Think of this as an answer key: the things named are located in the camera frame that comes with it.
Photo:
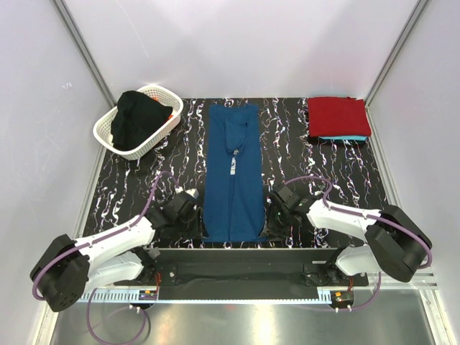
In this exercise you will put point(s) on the white plastic laundry basket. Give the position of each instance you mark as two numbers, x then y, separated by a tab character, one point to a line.
102	128

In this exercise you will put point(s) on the black t shirt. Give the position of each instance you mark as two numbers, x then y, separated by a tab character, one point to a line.
134	122

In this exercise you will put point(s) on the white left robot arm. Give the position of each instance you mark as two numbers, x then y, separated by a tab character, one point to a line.
129	239

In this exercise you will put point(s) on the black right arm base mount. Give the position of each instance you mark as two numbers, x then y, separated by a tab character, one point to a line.
322	274

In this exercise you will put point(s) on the blue printed t shirt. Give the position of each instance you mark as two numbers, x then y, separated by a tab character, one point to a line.
233	209

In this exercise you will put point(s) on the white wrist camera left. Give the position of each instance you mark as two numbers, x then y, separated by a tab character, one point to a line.
193	193

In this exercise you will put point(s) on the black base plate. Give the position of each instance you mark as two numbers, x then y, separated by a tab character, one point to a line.
220	291

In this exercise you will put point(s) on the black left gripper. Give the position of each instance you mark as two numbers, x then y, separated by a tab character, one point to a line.
198	230

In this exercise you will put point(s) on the red folded t shirt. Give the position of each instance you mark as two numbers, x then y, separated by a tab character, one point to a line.
337	116

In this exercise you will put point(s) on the teal folded t shirt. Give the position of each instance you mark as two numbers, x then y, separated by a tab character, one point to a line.
346	138

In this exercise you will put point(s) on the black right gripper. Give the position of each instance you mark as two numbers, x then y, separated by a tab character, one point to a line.
276	233

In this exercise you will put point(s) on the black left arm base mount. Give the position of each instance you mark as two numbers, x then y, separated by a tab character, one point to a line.
161	269

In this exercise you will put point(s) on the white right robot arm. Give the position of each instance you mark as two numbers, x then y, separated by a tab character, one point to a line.
392	242

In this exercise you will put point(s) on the aluminium frame rail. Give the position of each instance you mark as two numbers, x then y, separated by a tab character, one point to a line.
80	279

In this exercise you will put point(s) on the orange t shirt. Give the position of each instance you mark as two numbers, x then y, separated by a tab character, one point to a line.
162	111

